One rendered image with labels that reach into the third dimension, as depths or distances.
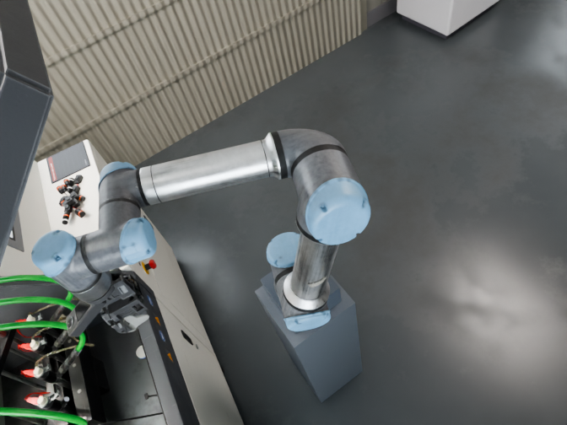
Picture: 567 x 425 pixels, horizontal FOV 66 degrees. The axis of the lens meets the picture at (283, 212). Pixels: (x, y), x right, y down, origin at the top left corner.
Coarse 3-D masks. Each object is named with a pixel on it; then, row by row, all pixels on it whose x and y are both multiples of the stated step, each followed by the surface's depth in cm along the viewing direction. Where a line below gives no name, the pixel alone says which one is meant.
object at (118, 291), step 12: (120, 276) 87; (120, 288) 88; (132, 288) 91; (96, 300) 84; (108, 300) 89; (120, 300) 91; (132, 300) 90; (108, 312) 90; (120, 312) 90; (132, 312) 94; (108, 324) 91
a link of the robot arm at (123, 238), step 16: (112, 208) 79; (128, 208) 80; (112, 224) 77; (128, 224) 76; (144, 224) 77; (96, 240) 75; (112, 240) 75; (128, 240) 75; (144, 240) 76; (96, 256) 75; (112, 256) 75; (128, 256) 76; (144, 256) 77; (96, 272) 77
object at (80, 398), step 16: (64, 352) 132; (80, 352) 128; (80, 368) 124; (96, 368) 133; (80, 384) 121; (96, 384) 127; (80, 400) 118; (96, 400) 123; (80, 416) 116; (96, 416) 118
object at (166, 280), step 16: (32, 176) 168; (32, 192) 161; (32, 208) 154; (32, 224) 148; (48, 224) 156; (32, 240) 142; (160, 240) 228; (16, 256) 131; (160, 256) 204; (0, 272) 121; (16, 272) 126; (32, 272) 132; (144, 272) 157; (160, 272) 184; (176, 272) 225; (160, 288) 168; (176, 288) 202; (176, 304) 183; (192, 304) 224; (192, 320) 200
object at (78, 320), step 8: (80, 304) 90; (88, 304) 88; (96, 304) 87; (104, 304) 88; (72, 312) 91; (80, 312) 89; (88, 312) 88; (96, 312) 89; (72, 320) 90; (80, 320) 88; (88, 320) 89; (72, 328) 90; (80, 328) 90
